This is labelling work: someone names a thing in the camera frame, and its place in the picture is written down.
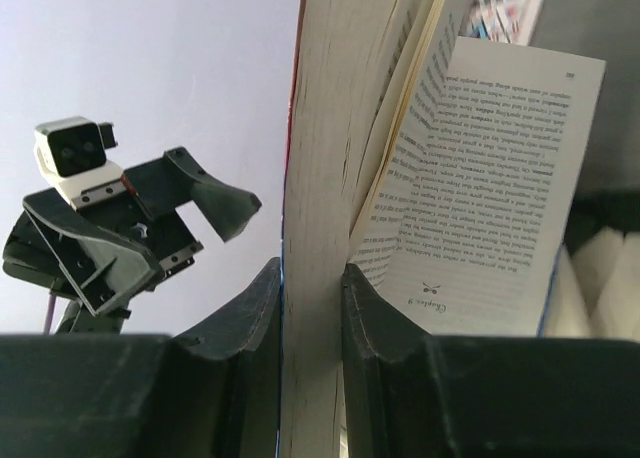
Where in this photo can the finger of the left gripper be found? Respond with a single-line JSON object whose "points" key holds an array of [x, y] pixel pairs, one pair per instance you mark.
{"points": [[104, 262], [162, 185]]}

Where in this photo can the blue sunset paperback book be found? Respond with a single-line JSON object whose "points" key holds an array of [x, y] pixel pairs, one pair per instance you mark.
{"points": [[441, 166]]}

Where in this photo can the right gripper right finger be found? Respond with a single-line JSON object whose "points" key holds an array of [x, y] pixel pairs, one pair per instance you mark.
{"points": [[409, 393]]}

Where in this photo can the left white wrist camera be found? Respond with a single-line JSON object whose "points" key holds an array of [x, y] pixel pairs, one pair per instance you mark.
{"points": [[71, 157]]}

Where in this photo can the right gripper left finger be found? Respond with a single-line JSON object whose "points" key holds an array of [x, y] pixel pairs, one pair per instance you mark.
{"points": [[212, 391]]}

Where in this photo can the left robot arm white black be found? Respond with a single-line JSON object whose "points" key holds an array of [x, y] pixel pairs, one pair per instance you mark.
{"points": [[85, 318]]}

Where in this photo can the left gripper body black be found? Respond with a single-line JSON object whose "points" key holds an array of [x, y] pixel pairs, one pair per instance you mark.
{"points": [[26, 256]]}

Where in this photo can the white patterned placemat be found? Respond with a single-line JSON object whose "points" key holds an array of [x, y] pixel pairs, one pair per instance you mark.
{"points": [[505, 21]]}

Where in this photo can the cream canvas backpack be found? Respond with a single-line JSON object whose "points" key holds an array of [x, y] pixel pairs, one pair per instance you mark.
{"points": [[595, 290]]}

